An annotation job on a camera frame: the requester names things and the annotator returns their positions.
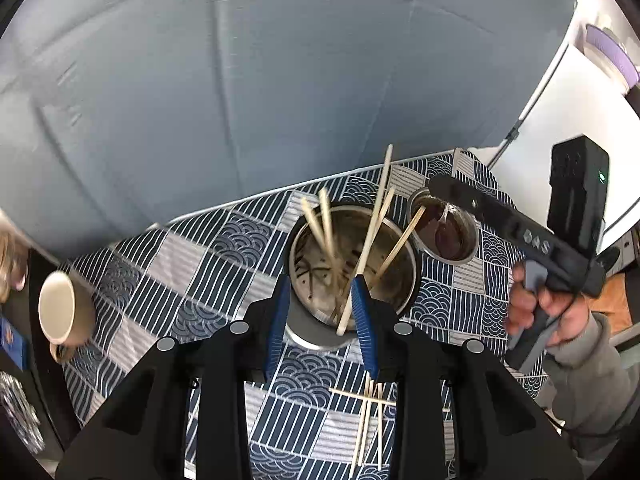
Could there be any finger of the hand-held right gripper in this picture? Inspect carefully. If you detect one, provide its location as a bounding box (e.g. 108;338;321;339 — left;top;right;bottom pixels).
429;174;518;236

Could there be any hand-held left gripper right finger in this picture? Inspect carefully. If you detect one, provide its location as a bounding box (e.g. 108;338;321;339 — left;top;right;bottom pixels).
350;277;586;480

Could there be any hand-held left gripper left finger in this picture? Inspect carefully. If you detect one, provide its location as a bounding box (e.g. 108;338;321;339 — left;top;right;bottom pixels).
55;275;292;480

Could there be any black cylindrical utensil holder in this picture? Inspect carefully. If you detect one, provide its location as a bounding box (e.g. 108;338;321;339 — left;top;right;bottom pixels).
287;202;420;352

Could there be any person's right forearm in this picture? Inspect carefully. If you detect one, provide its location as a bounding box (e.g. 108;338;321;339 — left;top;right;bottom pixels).
542;312;637;467

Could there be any person's right hand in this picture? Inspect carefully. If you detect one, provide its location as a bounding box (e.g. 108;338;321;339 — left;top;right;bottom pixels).
506;264;601;347

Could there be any metal bowl with dark sauce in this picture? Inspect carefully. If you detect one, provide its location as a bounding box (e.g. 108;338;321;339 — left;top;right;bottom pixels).
407;187;482;265

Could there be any black stand clamp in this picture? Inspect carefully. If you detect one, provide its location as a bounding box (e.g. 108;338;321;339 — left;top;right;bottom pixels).
487;119;524;171

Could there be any white panel board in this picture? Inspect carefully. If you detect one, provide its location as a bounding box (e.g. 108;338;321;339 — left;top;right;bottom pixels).
487;42;640;256

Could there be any blue white patterned tablecloth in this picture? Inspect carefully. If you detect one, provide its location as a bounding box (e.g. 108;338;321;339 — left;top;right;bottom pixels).
60;149;551;480

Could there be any orange brown object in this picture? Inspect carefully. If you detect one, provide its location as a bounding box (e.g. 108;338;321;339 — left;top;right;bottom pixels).
596;269;635;333

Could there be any purple round container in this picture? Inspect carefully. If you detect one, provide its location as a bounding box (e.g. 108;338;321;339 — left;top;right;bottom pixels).
584;24;640;97

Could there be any beige ceramic mug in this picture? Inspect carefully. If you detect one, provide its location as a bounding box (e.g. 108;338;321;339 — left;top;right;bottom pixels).
38;271;97;365

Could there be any grey backdrop cloth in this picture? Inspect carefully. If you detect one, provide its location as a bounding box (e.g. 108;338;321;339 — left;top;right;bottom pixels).
0;0;581;261

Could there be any black side shelf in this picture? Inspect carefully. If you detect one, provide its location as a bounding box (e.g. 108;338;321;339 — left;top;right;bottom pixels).
0;250;83;467

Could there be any small blue box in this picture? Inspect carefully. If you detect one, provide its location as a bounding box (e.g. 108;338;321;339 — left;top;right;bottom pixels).
0;316;29;367

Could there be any black cable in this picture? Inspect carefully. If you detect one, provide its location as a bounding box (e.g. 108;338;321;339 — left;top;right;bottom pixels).
547;407;628;442

